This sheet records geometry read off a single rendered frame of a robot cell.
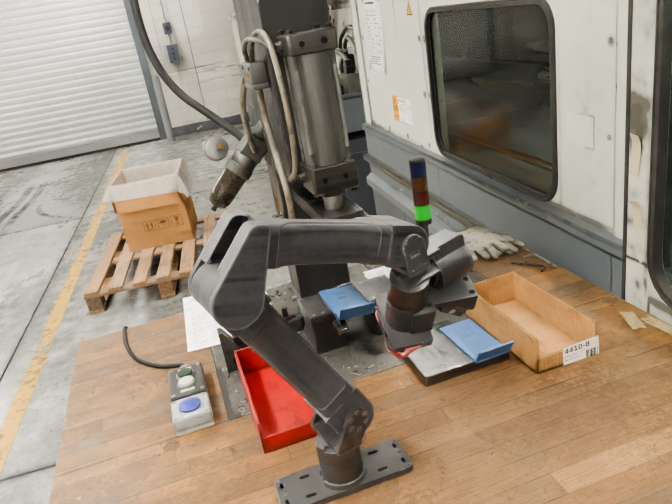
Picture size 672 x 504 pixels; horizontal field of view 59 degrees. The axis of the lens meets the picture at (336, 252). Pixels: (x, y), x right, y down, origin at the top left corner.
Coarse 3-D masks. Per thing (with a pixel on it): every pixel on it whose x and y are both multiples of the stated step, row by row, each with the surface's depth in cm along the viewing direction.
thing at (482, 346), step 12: (456, 324) 119; (468, 324) 119; (456, 336) 115; (468, 336) 115; (480, 336) 114; (492, 336) 113; (468, 348) 111; (480, 348) 110; (492, 348) 105; (504, 348) 107; (480, 360) 107
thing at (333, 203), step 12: (300, 192) 135; (336, 192) 114; (300, 204) 129; (312, 204) 124; (324, 204) 117; (336, 204) 116; (348, 204) 118; (312, 216) 120; (324, 216) 113; (336, 216) 112; (348, 216) 113; (360, 216) 114
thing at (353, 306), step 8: (336, 288) 128; (344, 288) 127; (352, 288) 127; (328, 296) 124; (336, 296) 124; (352, 296) 123; (336, 304) 121; (344, 304) 120; (352, 304) 120; (360, 304) 114; (368, 304) 114; (336, 312) 117; (344, 312) 114; (352, 312) 114; (360, 312) 115; (368, 312) 116
